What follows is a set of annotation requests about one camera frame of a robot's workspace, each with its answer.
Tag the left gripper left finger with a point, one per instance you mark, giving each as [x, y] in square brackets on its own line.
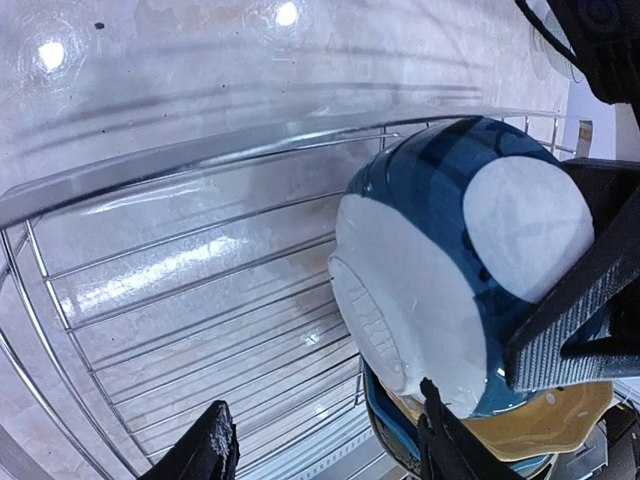
[208, 450]

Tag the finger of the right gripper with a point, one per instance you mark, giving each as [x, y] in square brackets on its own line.
[542, 354]

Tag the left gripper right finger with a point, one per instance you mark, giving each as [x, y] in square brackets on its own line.
[448, 450]

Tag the wire dish rack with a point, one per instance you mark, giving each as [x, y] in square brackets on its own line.
[200, 275]

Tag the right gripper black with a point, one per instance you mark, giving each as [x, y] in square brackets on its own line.
[603, 44]

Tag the blue oval dish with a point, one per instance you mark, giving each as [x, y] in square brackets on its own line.
[399, 436]

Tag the white blue-rimmed bowl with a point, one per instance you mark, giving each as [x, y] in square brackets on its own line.
[445, 242]

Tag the yellow oval dish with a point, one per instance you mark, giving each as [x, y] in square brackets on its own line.
[515, 426]

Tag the pale green checked bowl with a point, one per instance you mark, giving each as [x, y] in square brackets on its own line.
[544, 56]

